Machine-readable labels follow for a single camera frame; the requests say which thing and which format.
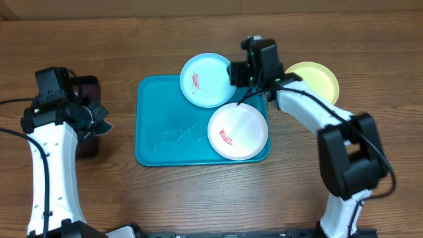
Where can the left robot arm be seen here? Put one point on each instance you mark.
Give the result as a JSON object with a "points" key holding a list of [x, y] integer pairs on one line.
{"points": [[54, 125]]}

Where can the white plate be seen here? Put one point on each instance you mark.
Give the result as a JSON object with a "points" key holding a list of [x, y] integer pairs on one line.
{"points": [[237, 131]]}

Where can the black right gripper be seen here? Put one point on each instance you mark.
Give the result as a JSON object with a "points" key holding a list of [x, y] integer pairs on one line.
{"points": [[237, 75]]}

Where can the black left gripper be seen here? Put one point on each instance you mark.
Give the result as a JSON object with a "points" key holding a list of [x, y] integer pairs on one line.
{"points": [[98, 112]]}

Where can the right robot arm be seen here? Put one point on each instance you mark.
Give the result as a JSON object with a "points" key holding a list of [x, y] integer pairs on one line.
{"points": [[351, 157]]}

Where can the light blue plate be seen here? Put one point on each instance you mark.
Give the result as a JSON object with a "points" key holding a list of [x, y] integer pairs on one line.
{"points": [[205, 82]]}

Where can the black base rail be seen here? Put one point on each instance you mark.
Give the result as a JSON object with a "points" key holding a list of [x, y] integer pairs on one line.
{"points": [[132, 230]]}

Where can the blue plastic tray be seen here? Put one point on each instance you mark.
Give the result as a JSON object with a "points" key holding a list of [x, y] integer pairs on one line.
{"points": [[169, 129]]}

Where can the yellow plate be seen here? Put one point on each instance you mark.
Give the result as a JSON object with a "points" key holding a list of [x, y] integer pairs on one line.
{"points": [[319, 78]]}

